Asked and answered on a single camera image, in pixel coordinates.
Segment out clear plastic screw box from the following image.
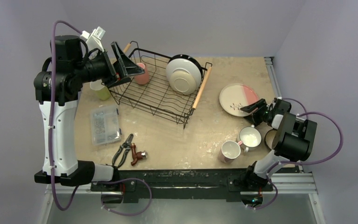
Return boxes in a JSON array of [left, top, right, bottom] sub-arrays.
[[90, 105, 122, 146]]

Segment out black pliers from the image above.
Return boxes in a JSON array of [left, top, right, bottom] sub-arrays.
[[112, 133, 134, 168]]

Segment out green mug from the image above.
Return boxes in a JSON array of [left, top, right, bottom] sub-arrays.
[[89, 80, 111, 101]]

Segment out black wire dish rack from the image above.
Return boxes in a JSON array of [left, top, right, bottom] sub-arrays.
[[110, 41, 213, 127]]

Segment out cream floral small plate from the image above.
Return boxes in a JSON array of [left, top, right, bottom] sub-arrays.
[[168, 71, 197, 95]]

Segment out brown handled tool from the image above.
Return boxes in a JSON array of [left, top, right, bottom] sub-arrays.
[[131, 143, 148, 166]]

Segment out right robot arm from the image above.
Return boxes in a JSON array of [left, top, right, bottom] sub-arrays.
[[241, 98, 317, 190]]

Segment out dark ceramic bowl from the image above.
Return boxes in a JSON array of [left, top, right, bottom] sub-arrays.
[[263, 129, 277, 150]]

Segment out purple cable loop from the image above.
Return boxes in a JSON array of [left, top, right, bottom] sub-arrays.
[[101, 178, 152, 217]]

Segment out red rimmed plate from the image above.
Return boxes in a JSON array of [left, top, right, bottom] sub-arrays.
[[169, 54, 203, 78]]

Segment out black base frame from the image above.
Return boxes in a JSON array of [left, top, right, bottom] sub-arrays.
[[77, 168, 274, 203]]

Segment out white enamel mug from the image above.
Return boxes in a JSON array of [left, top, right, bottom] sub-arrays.
[[236, 125, 262, 153]]

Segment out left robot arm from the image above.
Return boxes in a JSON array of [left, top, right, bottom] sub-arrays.
[[34, 35, 144, 191]]

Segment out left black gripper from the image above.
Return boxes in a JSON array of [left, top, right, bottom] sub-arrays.
[[73, 41, 144, 88]]

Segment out pink rimmed large plate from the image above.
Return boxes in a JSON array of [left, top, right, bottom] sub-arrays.
[[219, 84, 260, 117]]

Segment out light pink mug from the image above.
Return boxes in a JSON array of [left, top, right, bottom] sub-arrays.
[[218, 140, 241, 164]]

